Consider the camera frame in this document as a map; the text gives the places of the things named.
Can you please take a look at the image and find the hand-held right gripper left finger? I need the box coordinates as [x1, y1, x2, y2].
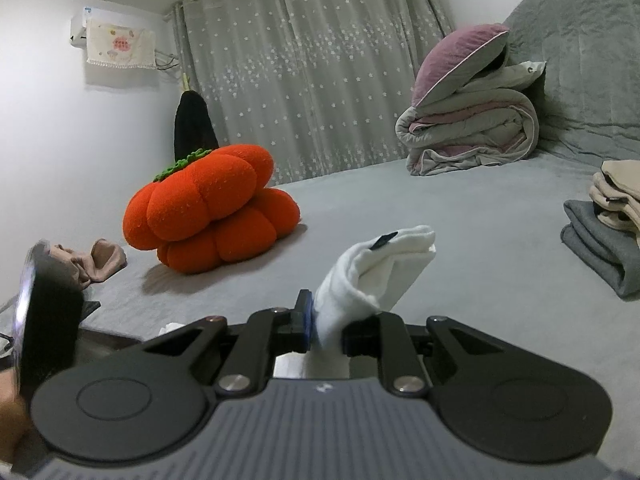
[142, 289, 316, 395]

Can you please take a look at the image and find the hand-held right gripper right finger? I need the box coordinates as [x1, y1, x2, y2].
[343, 312, 506, 397]

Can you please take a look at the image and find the white t-shirt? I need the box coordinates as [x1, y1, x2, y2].
[159, 224, 439, 381]

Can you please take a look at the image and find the person's left hand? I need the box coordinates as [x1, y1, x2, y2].
[0, 367, 31, 461]

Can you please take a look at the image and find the crumpled pinkish beige cloth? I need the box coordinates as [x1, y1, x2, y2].
[47, 238, 128, 290]

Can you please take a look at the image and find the grey bed sheet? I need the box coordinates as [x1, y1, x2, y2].
[0, 150, 640, 480]

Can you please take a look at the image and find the orange pumpkin plush pillow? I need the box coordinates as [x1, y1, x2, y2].
[122, 143, 301, 275]

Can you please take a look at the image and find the black plush toy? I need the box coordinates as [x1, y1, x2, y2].
[173, 90, 221, 164]

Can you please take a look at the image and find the folded grey pink quilt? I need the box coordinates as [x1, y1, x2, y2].
[394, 87, 541, 177]

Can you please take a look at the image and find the grey star curtain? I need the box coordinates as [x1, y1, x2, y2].
[172, 0, 459, 186]

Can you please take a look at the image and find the folded grey garment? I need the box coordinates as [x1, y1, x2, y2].
[559, 198, 640, 301]

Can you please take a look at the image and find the printed air conditioner cover cloth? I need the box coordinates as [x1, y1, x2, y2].
[84, 16, 157, 70]

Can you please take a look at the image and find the pink pillow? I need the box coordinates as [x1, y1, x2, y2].
[410, 23, 511, 109]

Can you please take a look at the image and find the folded beige garment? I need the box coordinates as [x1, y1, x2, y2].
[588, 159, 640, 251]

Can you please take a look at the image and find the white pillow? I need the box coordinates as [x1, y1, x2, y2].
[457, 60, 549, 94]

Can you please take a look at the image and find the grey quilted blanket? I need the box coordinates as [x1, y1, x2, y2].
[502, 0, 640, 169]

